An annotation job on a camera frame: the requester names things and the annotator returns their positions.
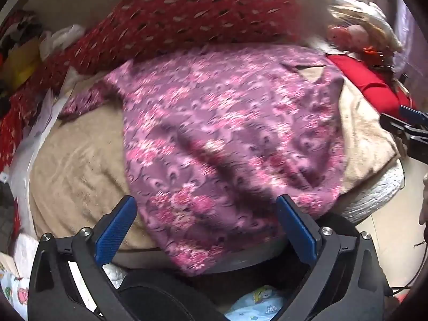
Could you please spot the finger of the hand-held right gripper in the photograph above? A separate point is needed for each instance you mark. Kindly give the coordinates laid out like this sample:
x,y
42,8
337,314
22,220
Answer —
x,y
414,115
411,133

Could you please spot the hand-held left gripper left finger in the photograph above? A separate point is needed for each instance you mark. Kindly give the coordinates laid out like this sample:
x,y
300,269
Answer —
x,y
115,229

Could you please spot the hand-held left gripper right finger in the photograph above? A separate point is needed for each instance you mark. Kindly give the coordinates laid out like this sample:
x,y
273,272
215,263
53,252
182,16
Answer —
x,y
296,225

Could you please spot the purple floral garment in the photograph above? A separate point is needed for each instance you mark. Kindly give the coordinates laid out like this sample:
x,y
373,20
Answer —
x,y
217,123

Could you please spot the plain red cloth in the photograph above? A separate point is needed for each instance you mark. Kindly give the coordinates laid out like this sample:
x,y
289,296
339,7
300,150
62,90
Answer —
x,y
367,80

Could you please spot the beige fleece blanket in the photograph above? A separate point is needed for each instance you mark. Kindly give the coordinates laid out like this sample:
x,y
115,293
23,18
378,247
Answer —
x,y
77,174

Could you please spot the white quilted mattress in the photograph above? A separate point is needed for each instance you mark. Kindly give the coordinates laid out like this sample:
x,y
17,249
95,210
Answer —
x,y
374,197

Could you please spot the blue cartoon printed cloth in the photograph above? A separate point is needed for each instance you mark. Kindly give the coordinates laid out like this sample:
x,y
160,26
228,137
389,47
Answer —
x,y
257,304

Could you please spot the long-haired doll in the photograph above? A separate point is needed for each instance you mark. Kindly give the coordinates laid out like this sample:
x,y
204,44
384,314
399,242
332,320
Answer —
x,y
347,35

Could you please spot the white cartoon printed cloth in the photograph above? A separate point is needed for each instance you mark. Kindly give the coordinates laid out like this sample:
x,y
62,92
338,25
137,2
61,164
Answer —
x,y
16,291

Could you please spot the white plastic sheet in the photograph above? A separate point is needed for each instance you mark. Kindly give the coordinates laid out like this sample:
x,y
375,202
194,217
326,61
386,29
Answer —
x,y
36,120

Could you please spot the yellow cloth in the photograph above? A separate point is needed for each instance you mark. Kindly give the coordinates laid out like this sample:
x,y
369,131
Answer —
x,y
20,63

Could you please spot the white plastic bag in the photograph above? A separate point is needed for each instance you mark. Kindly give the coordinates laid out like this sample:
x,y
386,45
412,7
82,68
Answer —
x,y
63,38

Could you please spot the dark printed cloth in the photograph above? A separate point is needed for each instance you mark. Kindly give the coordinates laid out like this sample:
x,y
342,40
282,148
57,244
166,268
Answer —
x,y
18,30

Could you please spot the red patterned quilt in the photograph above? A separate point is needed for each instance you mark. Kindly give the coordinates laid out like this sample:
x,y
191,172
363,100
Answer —
x,y
200,10

